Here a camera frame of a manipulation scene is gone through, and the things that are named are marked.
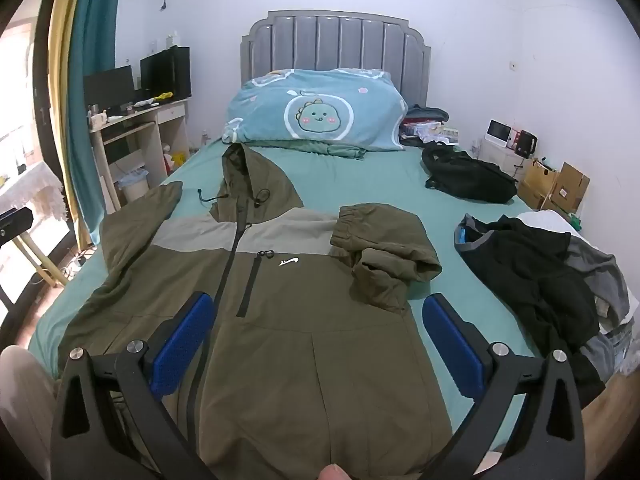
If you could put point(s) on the black backpack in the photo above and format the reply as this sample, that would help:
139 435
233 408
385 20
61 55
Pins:
458 174

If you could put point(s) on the white trash bin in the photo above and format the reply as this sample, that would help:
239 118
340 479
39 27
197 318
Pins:
134 184

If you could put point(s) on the grey padded headboard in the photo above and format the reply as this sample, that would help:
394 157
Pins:
324 40

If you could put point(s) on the brown cardboard box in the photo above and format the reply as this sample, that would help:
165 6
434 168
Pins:
569 189

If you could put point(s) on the black and grey clothes pile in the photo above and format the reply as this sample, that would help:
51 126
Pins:
561 289

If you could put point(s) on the folded clothes stack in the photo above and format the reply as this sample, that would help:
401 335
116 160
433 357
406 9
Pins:
421 125

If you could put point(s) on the black kettle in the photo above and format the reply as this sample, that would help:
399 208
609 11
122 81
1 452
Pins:
525 144

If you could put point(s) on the blue dinosaur print quilt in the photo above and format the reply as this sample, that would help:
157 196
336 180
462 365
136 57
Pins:
345 106

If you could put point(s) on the teal window curtain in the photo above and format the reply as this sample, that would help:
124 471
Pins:
91 56

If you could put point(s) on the wooden computer desk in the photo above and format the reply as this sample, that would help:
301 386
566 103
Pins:
154 139

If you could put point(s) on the olive green hooded jacket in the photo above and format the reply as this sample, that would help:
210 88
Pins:
314 358

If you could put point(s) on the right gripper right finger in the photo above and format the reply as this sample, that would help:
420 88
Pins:
547 441

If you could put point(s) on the white small appliance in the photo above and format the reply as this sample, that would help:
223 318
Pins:
498 133

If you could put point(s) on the black computer monitor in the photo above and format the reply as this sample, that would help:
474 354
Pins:
109 89

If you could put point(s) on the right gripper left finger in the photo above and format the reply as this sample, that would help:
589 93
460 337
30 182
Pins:
110 421

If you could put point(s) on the black computer tower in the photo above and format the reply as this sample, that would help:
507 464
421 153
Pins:
167 71

